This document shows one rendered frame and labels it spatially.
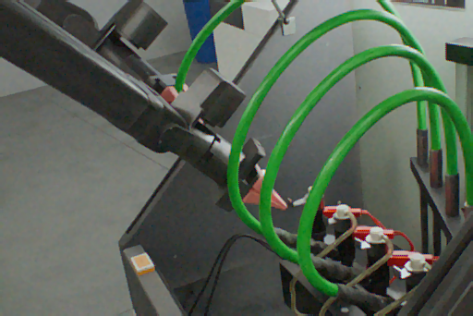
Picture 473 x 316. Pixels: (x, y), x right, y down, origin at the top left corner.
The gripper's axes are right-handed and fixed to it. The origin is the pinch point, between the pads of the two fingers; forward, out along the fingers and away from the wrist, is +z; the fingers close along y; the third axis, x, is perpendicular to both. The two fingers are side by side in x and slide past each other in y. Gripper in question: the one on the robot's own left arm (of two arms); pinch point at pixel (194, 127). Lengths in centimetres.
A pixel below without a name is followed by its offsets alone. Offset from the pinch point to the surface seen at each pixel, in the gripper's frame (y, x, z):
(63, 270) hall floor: 160, 160, -45
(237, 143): -17.7, -8.6, 9.4
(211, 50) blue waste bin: 576, 125, -166
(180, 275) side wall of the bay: 19.9, 33.1, 11.6
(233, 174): -17.7, -5.2, 11.3
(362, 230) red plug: -5.1, -6.8, 28.8
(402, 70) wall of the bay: 27.5, -24.6, 18.1
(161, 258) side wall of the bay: 16.7, 31.3, 6.6
